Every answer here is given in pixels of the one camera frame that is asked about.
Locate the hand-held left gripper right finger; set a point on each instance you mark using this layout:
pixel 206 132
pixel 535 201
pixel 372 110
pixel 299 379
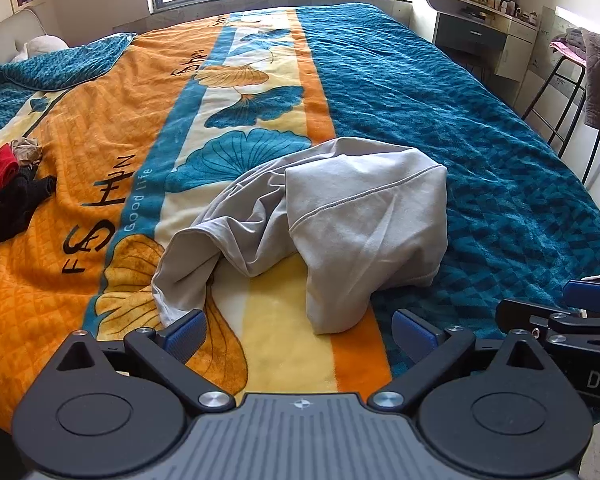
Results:
pixel 414 334

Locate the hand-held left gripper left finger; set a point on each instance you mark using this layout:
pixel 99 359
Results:
pixel 185 334

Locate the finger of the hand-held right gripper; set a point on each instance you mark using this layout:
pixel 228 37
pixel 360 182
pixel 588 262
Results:
pixel 540 317
pixel 592 294

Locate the white t-shirt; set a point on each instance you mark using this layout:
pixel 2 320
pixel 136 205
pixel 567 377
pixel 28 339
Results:
pixel 355 220

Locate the black metal stool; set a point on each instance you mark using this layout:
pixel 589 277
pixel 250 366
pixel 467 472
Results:
pixel 544 86

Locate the black cloth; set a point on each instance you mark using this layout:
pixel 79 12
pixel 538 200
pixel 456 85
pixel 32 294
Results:
pixel 15 200

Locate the orange and teal printed blanket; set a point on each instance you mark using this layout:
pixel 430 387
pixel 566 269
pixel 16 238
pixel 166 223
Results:
pixel 430 110

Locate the beige crumpled cloth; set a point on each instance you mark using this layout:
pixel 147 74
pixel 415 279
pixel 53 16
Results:
pixel 27 150

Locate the pink stool cushion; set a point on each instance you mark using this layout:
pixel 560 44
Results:
pixel 567 50

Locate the white vanity desk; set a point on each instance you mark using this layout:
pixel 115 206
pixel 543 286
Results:
pixel 515 45

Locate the dark grey drawer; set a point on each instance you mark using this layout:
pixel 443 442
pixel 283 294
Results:
pixel 470 35

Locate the teal quilted pillow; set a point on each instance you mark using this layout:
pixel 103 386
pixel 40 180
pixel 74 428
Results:
pixel 70 62

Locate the white pillow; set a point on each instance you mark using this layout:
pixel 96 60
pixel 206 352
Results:
pixel 42 44

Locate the white padded headboard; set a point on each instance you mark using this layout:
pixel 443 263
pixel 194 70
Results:
pixel 7 35

